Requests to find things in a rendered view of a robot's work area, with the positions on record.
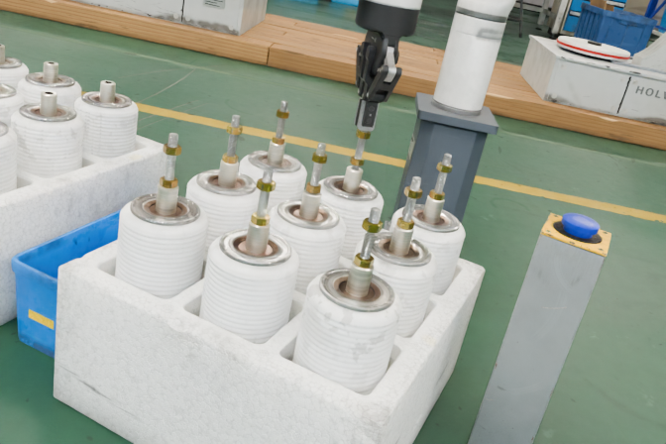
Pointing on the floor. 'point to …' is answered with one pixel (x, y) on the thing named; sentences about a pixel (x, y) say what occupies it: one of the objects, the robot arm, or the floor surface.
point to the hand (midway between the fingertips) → (366, 114)
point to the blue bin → (46, 273)
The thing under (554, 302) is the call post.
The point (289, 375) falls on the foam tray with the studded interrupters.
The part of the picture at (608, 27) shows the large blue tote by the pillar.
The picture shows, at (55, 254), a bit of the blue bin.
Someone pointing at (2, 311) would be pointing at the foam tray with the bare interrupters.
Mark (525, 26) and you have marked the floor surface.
